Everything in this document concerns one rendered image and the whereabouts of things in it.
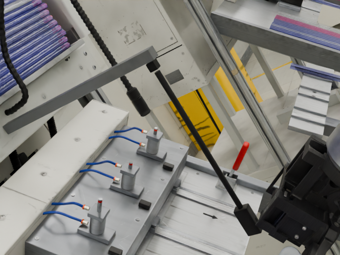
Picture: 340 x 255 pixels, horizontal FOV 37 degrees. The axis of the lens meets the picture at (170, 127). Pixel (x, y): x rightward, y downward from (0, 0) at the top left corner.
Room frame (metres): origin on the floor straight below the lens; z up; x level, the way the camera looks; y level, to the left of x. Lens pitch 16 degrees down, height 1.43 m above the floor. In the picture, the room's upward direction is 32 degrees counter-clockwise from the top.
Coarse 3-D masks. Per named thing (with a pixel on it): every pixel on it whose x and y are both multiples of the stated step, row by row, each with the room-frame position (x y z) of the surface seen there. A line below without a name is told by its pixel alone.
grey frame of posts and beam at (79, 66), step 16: (80, 48) 1.02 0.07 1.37; (64, 64) 0.95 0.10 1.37; (80, 64) 0.99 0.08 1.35; (96, 64) 1.03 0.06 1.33; (48, 80) 0.90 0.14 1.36; (64, 80) 0.93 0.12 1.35; (80, 80) 0.96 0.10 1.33; (16, 96) 0.83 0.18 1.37; (32, 96) 0.85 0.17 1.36; (48, 96) 0.88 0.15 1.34; (96, 96) 1.02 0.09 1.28; (0, 112) 0.79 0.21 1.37; (16, 112) 0.81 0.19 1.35; (0, 128) 0.77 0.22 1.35; (32, 128) 0.82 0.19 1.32; (0, 144) 0.76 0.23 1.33; (16, 144) 0.78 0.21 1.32; (0, 160) 0.74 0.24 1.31
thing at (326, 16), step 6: (324, 6) 4.83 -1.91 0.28; (324, 12) 4.85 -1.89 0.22; (330, 12) 4.82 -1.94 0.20; (336, 12) 4.79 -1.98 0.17; (318, 18) 4.89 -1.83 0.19; (324, 18) 4.86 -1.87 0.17; (330, 18) 4.83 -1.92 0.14; (336, 18) 4.80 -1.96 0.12; (324, 24) 4.87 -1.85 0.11; (330, 24) 4.84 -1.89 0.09
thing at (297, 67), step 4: (292, 64) 1.20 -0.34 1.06; (296, 64) 1.20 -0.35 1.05; (292, 68) 1.20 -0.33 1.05; (296, 68) 1.19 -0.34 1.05; (300, 68) 1.19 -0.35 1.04; (304, 68) 1.18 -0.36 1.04; (308, 68) 1.18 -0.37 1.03; (312, 68) 1.18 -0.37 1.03; (308, 72) 1.18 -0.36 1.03; (312, 72) 1.18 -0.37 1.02; (316, 72) 1.17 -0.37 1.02; (320, 72) 1.17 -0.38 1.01; (324, 72) 1.17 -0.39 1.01; (320, 76) 1.17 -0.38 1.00; (324, 76) 1.16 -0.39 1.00; (328, 76) 1.16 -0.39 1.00; (332, 76) 1.16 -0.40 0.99; (336, 76) 1.15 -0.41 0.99; (336, 80) 1.15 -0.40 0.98
